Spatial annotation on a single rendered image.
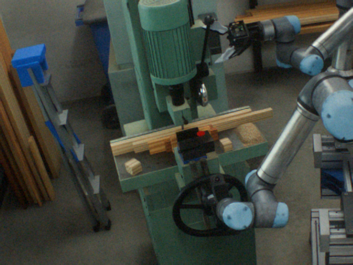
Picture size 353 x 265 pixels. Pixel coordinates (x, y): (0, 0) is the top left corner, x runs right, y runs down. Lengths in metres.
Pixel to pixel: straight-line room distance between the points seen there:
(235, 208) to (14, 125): 2.01
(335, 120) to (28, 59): 1.69
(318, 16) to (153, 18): 2.43
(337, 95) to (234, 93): 2.98
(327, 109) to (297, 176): 2.02
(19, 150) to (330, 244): 2.06
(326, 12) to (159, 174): 2.47
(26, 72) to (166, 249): 1.11
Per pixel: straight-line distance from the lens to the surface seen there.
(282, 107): 4.01
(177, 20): 1.79
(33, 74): 2.59
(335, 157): 2.22
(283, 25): 1.88
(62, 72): 4.49
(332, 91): 1.33
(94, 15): 3.64
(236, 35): 1.81
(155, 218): 2.10
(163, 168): 1.96
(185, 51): 1.85
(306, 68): 1.82
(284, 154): 1.51
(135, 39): 2.07
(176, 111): 1.97
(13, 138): 3.19
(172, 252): 2.24
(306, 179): 3.27
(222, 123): 2.11
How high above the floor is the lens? 2.06
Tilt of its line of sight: 33 degrees down
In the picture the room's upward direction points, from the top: 10 degrees counter-clockwise
